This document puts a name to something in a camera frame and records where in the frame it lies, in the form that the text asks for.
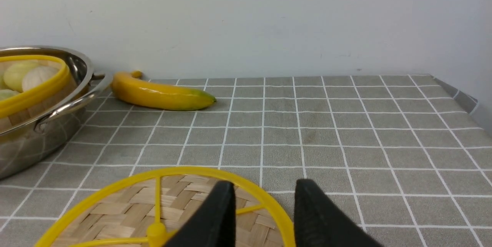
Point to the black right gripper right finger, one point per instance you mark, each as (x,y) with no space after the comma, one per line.
(319,222)

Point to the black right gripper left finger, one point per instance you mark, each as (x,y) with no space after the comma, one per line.
(213,224)

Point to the yellow bamboo steamer lid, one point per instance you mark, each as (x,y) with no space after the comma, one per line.
(134,211)

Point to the yellow bamboo steamer basket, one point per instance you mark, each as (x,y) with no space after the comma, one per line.
(33,103)

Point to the stainless steel pot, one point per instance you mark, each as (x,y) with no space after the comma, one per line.
(29,143)

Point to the grey checked tablecloth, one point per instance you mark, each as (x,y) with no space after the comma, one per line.
(401,155)

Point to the yellow banana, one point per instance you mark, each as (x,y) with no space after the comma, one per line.
(130,88)

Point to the white steamed bun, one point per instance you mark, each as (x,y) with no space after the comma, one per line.
(38,76)

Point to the pale green dumpling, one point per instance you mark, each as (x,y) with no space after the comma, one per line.
(7,93)

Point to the pale green steamed bun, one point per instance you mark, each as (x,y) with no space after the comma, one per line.
(14,74)

